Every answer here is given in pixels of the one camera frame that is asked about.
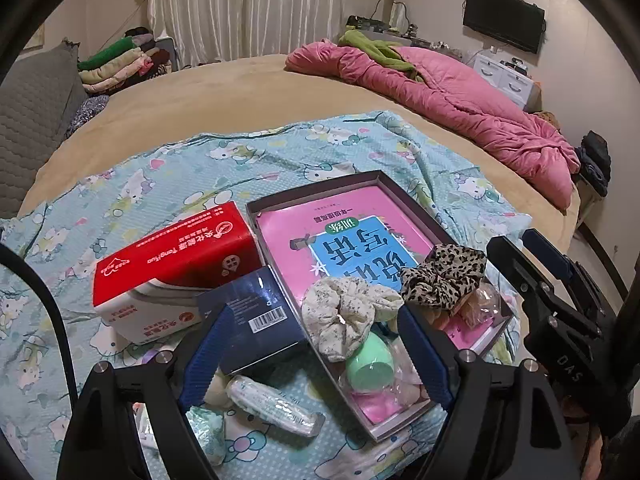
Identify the maroon shallow box tray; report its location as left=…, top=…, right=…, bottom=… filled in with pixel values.
left=245, top=169, right=516, bottom=443

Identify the black cable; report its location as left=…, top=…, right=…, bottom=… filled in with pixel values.
left=0, top=242, right=82, bottom=411

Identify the dark clothes pile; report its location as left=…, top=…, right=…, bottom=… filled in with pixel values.
left=575, top=130, right=612, bottom=197

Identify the stack of folded clothes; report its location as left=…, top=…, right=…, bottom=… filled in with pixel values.
left=77, top=27, right=178, bottom=96

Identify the brown sponge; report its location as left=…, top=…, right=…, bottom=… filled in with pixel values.
left=459, top=282, right=501, bottom=328

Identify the black wall television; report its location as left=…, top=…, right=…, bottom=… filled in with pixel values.
left=462, top=0, right=546, bottom=54

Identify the dark navy cardboard box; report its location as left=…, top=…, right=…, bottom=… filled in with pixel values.
left=198, top=266, right=308, bottom=375

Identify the cream teddy bear pink dress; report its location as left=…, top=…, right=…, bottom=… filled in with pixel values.
left=390, top=338, right=430, bottom=408

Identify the green white tissue packet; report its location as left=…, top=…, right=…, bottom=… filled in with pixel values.
left=226, top=375, right=326, bottom=438

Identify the cluttered side table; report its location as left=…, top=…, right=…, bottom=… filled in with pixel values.
left=345, top=0, right=473, bottom=64

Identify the light blue cartoon print sheet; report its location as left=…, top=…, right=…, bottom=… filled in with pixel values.
left=1, top=110, right=532, bottom=479

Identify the green beauty sponge egg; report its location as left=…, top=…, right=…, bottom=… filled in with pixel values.
left=345, top=332, right=395, bottom=393

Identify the red white tissue box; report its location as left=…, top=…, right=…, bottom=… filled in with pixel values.
left=92, top=202, right=262, bottom=344

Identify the pink quilted comforter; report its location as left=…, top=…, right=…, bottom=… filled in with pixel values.
left=285, top=40, right=580, bottom=210

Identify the green blanket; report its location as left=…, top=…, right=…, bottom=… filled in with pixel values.
left=338, top=29, right=424, bottom=82

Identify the white drawer cabinet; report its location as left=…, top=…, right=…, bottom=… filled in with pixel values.
left=473, top=54, right=540, bottom=112

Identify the white curtain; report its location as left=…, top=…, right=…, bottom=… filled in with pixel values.
left=148, top=0, right=346, bottom=66

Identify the white floral scrunchie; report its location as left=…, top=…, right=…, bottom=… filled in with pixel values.
left=300, top=278, right=405, bottom=363

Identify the tan round bed mattress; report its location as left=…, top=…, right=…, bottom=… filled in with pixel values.
left=18, top=54, right=579, bottom=252

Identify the grey quilted headboard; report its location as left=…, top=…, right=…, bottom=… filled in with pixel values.
left=0, top=40, right=87, bottom=218

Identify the cream bear purple dress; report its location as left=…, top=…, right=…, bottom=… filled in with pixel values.
left=203, top=368, right=232, bottom=410

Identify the pink blue Chinese book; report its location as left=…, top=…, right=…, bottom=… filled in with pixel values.
left=255, top=184, right=501, bottom=426

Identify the dark floral pillow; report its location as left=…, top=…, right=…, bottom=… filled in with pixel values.
left=65, top=94, right=110, bottom=139

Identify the leopard print scrunchie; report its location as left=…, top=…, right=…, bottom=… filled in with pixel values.
left=399, top=244, right=487, bottom=311

